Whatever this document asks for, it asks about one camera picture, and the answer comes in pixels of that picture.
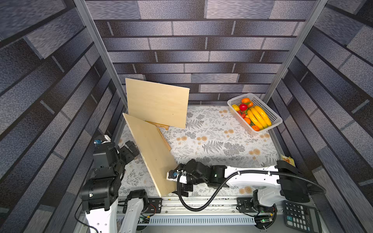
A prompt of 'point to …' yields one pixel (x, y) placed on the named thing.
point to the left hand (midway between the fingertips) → (126, 146)
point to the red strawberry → (242, 114)
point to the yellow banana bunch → (260, 118)
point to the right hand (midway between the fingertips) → (172, 177)
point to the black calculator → (301, 217)
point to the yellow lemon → (236, 107)
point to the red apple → (243, 107)
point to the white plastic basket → (275, 118)
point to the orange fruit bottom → (254, 127)
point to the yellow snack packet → (288, 159)
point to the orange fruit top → (246, 100)
